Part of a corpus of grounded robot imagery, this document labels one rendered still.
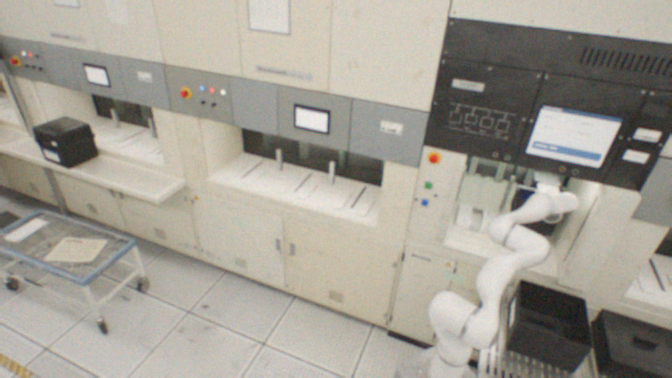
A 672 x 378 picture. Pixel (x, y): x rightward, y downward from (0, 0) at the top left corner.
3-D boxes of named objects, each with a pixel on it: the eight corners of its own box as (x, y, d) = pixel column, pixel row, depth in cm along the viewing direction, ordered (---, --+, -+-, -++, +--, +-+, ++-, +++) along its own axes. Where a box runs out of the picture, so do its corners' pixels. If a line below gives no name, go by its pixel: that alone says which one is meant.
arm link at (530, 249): (441, 331, 132) (485, 361, 123) (442, 318, 123) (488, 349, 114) (510, 233, 151) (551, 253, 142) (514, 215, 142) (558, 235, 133)
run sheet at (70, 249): (41, 261, 229) (40, 259, 228) (64, 236, 249) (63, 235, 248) (90, 263, 230) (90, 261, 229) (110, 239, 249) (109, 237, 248)
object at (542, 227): (503, 231, 205) (522, 182, 187) (504, 211, 221) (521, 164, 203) (551, 243, 198) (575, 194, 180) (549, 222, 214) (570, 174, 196)
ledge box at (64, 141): (39, 161, 263) (25, 127, 249) (76, 146, 284) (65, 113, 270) (67, 172, 253) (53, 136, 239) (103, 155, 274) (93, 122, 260)
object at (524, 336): (508, 303, 181) (519, 278, 172) (570, 324, 173) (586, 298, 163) (504, 349, 160) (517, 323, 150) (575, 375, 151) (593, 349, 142)
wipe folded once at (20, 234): (4, 238, 244) (2, 236, 243) (36, 219, 262) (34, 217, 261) (18, 242, 242) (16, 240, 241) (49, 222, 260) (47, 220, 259)
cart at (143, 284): (1, 292, 264) (-31, 241, 237) (66, 248, 305) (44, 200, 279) (106, 338, 239) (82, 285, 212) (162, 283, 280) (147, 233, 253)
